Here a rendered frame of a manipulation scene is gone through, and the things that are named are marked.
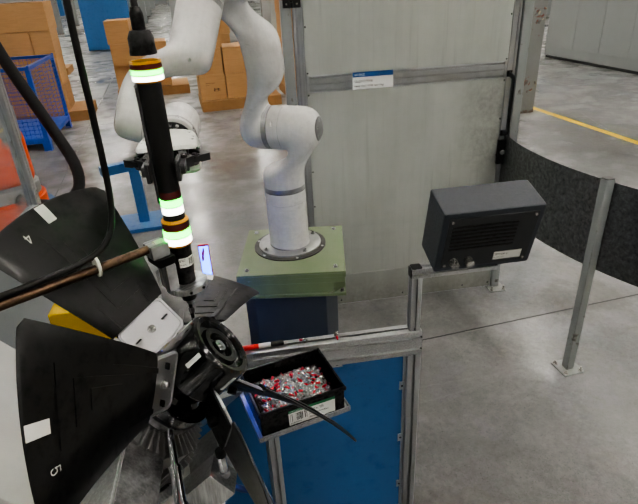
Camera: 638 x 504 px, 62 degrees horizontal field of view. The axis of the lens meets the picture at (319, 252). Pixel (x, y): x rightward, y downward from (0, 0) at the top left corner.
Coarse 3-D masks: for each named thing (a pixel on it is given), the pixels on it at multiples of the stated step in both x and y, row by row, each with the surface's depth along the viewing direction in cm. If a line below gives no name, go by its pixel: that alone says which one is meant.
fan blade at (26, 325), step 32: (32, 320) 57; (32, 352) 56; (64, 352) 59; (96, 352) 64; (128, 352) 69; (32, 384) 55; (64, 384) 58; (96, 384) 63; (128, 384) 68; (32, 416) 54; (64, 416) 58; (96, 416) 62; (128, 416) 69; (32, 448) 54; (64, 448) 57; (96, 448) 63; (32, 480) 53; (64, 480) 57; (96, 480) 63
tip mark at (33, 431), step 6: (42, 420) 55; (48, 420) 56; (24, 426) 53; (30, 426) 54; (36, 426) 54; (42, 426) 55; (48, 426) 56; (24, 432) 53; (30, 432) 54; (36, 432) 54; (42, 432) 55; (48, 432) 56; (30, 438) 53; (36, 438) 54
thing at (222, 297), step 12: (216, 276) 119; (216, 288) 112; (228, 288) 114; (240, 288) 116; (252, 288) 120; (168, 300) 105; (180, 300) 105; (204, 300) 105; (216, 300) 106; (228, 300) 107; (240, 300) 109; (180, 312) 101; (204, 312) 101; (216, 312) 100; (228, 312) 102
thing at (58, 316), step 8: (56, 304) 127; (56, 312) 124; (64, 312) 124; (56, 320) 124; (64, 320) 125; (72, 320) 125; (80, 320) 125; (72, 328) 126; (80, 328) 126; (88, 328) 127; (104, 336) 128
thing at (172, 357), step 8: (176, 352) 80; (160, 360) 76; (168, 360) 78; (176, 360) 80; (160, 368) 76; (176, 368) 81; (160, 376) 77; (168, 376) 79; (160, 384) 77; (160, 392) 78; (168, 392) 80; (168, 400) 80; (152, 408) 76; (160, 408) 78; (152, 416) 76
